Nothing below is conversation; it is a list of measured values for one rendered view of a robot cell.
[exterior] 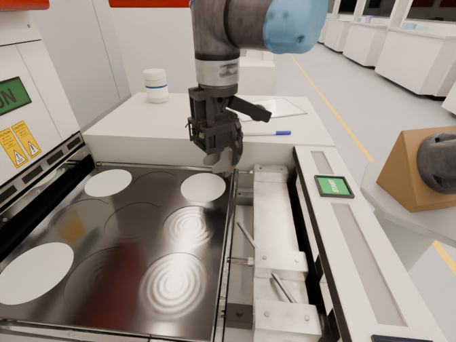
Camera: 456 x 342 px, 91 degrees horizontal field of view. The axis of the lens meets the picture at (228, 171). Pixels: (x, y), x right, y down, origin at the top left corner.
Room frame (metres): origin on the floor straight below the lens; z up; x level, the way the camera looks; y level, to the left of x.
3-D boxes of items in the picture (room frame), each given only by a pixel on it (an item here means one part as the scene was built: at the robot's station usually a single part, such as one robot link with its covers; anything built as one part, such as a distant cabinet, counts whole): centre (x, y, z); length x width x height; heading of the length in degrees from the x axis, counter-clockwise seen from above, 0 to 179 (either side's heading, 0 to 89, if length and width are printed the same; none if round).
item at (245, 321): (0.13, -0.02, 0.90); 0.04 x 0.02 x 0.03; 85
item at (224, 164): (0.40, 0.01, 0.95); 0.06 x 0.03 x 0.09; 126
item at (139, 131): (0.66, 0.04, 0.89); 0.62 x 0.35 x 0.14; 85
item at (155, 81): (0.77, 0.24, 1.01); 0.07 x 0.07 x 0.10
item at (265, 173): (0.44, -0.10, 0.89); 0.08 x 0.03 x 0.03; 85
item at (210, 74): (0.41, 0.02, 1.13); 0.08 x 0.08 x 0.05
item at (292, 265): (0.20, -0.08, 0.89); 0.08 x 0.03 x 0.03; 85
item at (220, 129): (0.41, 0.02, 1.05); 0.09 x 0.08 x 0.12; 126
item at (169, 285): (0.29, 0.18, 0.90); 0.34 x 0.34 x 0.01; 85
